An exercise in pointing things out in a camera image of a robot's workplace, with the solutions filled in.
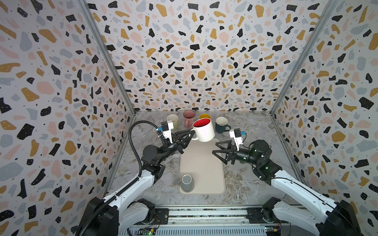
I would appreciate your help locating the pink mug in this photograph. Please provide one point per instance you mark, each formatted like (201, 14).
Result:
(189, 118)

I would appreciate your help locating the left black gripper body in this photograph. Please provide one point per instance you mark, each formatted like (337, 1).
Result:
(166, 151)

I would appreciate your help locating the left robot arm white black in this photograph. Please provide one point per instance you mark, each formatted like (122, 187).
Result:
(121, 209)

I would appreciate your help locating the grey mug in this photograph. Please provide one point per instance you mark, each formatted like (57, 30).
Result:
(187, 183)

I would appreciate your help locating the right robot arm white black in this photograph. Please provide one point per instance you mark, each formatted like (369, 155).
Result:
(318, 214)

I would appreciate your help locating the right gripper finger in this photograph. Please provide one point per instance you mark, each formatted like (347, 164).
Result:
(225, 156)
(226, 145)

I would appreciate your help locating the light green mug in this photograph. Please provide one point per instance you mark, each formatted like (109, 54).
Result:
(174, 119)

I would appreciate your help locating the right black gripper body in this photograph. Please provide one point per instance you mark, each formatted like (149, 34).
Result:
(231, 153)

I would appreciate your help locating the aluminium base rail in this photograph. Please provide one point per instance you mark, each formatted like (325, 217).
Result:
(211, 221)

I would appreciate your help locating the beige serving tray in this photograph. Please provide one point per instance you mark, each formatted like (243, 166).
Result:
(205, 169)

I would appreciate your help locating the white mug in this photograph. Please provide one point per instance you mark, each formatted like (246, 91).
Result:
(204, 130)

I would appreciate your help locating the dark green mug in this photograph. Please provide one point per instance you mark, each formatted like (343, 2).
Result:
(222, 125)

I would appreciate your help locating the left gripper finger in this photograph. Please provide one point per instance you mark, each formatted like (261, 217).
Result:
(184, 134)
(183, 143)

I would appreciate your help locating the light blue mug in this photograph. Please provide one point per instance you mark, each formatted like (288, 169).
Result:
(203, 116)

